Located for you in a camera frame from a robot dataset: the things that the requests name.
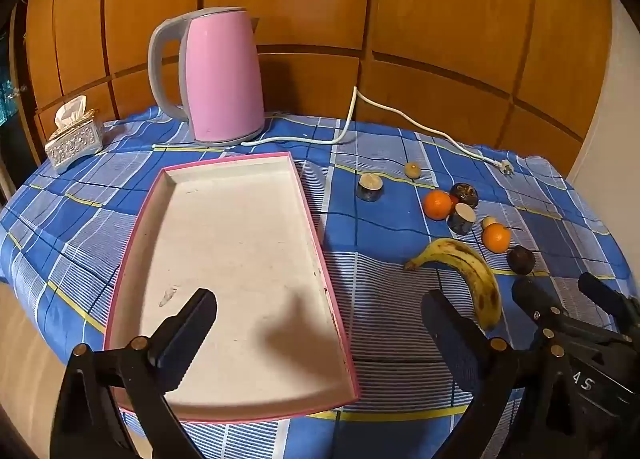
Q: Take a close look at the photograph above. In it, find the white power cord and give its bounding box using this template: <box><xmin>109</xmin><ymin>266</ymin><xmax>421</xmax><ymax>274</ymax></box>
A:
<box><xmin>239</xmin><ymin>86</ymin><xmax>516</xmax><ymax>179</ymax></box>

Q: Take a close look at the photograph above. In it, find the orange with thin stem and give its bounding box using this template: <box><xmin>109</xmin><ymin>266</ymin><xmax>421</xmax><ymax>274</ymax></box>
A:
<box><xmin>481</xmin><ymin>222</ymin><xmax>523</xmax><ymax>255</ymax></box>

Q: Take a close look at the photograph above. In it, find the short cut dark stalk piece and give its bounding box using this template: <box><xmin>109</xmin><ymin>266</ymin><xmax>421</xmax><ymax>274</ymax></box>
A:
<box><xmin>356</xmin><ymin>172</ymin><xmax>385</xmax><ymax>202</ymax></box>

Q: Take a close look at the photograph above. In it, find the blue plaid tablecloth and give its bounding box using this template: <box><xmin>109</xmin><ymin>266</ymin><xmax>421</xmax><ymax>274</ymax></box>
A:
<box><xmin>0</xmin><ymin>106</ymin><xmax>632</xmax><ymax>459</ymax></box>

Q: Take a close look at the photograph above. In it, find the white tissue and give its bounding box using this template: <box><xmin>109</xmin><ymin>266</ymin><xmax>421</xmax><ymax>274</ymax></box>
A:
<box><xmin>54</xmin><ymin>95</ymin><xmax>88</xmax><ymax>130</ymax></box>

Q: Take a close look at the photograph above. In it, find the spotted yellow banana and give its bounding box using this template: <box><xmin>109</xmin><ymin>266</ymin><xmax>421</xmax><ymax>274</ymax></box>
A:
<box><xmin>404</xmin><ymin>237</ymin><xmax>502</xmax><ymax>332</ymax></box>

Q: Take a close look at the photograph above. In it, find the pink electric kettle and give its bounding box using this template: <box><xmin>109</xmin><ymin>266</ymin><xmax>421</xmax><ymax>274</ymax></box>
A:
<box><xmin>147</xmin><ymin>8</ymin><xmax>266</xmax><ymax>145</ymax></box>

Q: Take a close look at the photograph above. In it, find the stemless orange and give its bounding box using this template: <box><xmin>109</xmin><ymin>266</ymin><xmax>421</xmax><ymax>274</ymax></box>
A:
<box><xmin>423</xmin><ymin>190</ymin><xmax>454</xmax><ymax>221</ymax></box>

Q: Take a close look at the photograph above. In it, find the pink-rimmed white tray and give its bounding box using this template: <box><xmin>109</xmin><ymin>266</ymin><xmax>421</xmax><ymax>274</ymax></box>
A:
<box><xmin>102</xmin><ymin>152</ymin><xmax>362</xmax><ymax>424</ymax></box>

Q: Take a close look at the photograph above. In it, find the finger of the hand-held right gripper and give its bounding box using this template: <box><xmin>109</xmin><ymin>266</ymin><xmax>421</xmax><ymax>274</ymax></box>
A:
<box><xmin>511</xmin><ymin>276</ymin><xmax>563</xmax><ymax>340</ymax></box>
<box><xmin>577</xmin><ymin>271</ymin><xmax>640</xmax><ymax>335</ymax></box>

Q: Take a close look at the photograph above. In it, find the dark brown round fruit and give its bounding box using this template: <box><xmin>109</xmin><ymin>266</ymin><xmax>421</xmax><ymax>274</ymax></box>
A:
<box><xmin>506</xmin><ymin>245</ymin><xmax>537</xmax><ymax>276</ymax></box>
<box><xmin>449</xmin><ymin>182</ymin><xmax>480</xmax><ymax>209</ymax></box>

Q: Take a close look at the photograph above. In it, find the ornate silver tissue box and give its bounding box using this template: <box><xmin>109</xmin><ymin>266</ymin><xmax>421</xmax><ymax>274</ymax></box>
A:
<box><xmin>44</xmin><ymin>109</ymin><xmax>105</xmax><ymax>175</ymax></box>

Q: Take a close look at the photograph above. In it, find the tall cut dark stalk piece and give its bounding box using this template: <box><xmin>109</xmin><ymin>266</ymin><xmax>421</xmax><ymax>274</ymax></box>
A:
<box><xmin>446</xmin><ymin>202</ymin><xmax>477</xmax><ymax>236</ymax></box>

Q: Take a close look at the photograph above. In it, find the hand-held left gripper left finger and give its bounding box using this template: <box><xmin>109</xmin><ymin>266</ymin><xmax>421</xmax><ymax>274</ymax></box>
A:
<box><xmin>49</xmin><ymin>288</ymin><xmax>218</xmax><ymax>459</ymax></box>

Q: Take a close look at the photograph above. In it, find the grey kettle base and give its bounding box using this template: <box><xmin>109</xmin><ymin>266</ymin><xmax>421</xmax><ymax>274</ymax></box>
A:
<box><xmin>192</xmin><ymin>126</ymin><xmax>266</xmax><ymax>147</ymax></box>

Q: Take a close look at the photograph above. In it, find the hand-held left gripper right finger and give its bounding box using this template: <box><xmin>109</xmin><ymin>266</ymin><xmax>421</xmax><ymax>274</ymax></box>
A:
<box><xmin>420</xmin><ymin>289</ymin><xmax>591</xmax><ymax>459</ymax></box>

